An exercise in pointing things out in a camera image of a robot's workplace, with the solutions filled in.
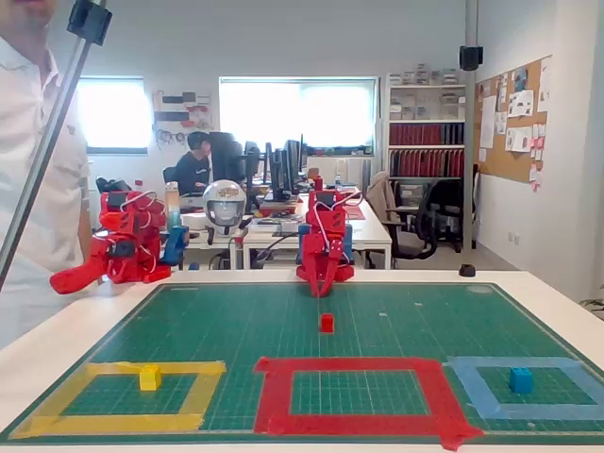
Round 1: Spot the wide bright window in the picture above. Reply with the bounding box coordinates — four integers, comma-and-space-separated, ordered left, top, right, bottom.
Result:
218, 75, 379, 155

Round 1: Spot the wall-mounted parts rack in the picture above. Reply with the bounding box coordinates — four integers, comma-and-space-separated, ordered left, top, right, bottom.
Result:
151, 90, 213, 148

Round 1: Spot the yellow tape square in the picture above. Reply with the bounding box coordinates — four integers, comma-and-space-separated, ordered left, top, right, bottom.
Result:
8, 361, 227, 440

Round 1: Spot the seated person in dark top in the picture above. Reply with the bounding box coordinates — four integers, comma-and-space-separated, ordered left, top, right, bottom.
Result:
173, 130, 213, 197

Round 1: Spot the black bag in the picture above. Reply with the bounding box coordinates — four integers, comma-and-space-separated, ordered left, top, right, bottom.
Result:
95, 176, 134, 194

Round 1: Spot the red leader robot arm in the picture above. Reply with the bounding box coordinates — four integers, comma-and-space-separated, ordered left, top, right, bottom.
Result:
49, 190, 174, 296

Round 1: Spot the vertical metal pole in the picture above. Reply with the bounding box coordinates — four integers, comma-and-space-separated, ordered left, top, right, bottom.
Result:
463, 0, 480, 268

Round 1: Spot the green cutting mat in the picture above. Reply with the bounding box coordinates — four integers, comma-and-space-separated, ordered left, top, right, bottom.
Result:
0, 281, 604, 447

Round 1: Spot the black office chair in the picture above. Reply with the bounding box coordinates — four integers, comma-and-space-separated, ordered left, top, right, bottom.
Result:
390, 178, 466, 260

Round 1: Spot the gradient coloured water bottle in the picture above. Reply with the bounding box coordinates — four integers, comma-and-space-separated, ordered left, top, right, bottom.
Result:
164, 180, 182, 233

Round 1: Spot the white motorcycle helmet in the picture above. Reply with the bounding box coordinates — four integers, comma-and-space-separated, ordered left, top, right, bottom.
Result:
202, 179, 248, 236

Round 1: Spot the cork pin board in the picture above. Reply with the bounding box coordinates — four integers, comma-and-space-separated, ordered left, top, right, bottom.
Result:
474, 55, 554, 186

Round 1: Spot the white bookshelf with red binders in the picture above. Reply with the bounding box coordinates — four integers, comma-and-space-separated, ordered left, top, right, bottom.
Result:
384, 72, 468, 251

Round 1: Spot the yellow toy brick cube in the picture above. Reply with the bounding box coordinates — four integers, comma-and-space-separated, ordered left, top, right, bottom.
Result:
139, 364, 163, 392

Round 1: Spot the blue tape square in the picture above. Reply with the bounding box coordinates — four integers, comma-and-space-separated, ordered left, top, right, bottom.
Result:
443, 356, 604, 421

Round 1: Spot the man in white polo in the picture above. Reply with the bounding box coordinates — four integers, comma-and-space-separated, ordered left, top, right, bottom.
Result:
0, 0, 93, 350

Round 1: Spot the white office desk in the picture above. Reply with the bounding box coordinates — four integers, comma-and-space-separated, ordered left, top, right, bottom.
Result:
87, 221, 246, 271
243, 186, 394, 271

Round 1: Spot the beige jacket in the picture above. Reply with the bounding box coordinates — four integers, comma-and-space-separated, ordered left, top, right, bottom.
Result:
366, 171, 403, 226

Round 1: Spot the blue toy brick cube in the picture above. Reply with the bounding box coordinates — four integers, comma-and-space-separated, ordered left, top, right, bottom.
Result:
509, 366, 534, 394

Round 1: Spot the slanted metal pole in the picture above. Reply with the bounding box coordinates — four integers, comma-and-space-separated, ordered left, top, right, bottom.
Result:
0, 0, 108, 289

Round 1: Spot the black pole clamp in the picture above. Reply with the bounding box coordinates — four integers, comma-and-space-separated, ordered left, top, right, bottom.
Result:
66, 0, 114, 47
459, 44, 484, 73

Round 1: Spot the black computer monitor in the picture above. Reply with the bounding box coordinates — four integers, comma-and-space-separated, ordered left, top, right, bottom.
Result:
263, 141, 290, 202
285, 134, 307, 190
210, 131, 246, 190
243, 141, 263, 188

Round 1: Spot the red tape square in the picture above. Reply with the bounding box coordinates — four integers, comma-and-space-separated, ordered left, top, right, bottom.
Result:
253, 357, 485, 452

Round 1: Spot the man's left forearm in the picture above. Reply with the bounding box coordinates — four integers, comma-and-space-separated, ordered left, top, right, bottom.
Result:
77, 197, 93, 268

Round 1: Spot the small bright window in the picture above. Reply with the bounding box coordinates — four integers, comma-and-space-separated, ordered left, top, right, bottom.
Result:
77, 76, 151, 156

